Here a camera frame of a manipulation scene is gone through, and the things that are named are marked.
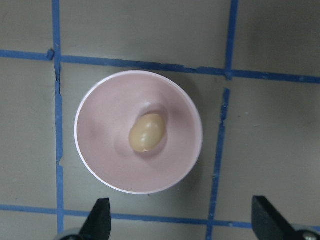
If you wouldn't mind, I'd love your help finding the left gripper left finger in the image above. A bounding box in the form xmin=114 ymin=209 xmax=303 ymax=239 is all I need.
xmin=78 ymin=198 xmax=111 ymax=240

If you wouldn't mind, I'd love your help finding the brown egg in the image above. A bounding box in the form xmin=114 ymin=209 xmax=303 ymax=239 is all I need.
xmin=129 ymin=113 xmax=166 ymax=153

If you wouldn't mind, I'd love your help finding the pink bowl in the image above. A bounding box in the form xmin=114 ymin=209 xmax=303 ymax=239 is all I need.
xmin=74 ymin=70 xmax=203 ymax=195

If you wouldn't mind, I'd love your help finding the brown paper table mat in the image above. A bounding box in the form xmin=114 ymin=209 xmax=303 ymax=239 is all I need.
xmin=0 ymin=0 xmax=320 ymax=240

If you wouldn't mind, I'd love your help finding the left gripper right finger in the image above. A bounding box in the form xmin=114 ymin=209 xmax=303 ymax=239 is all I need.
xmin=251 ymin=196 xmax=303 ymax=240

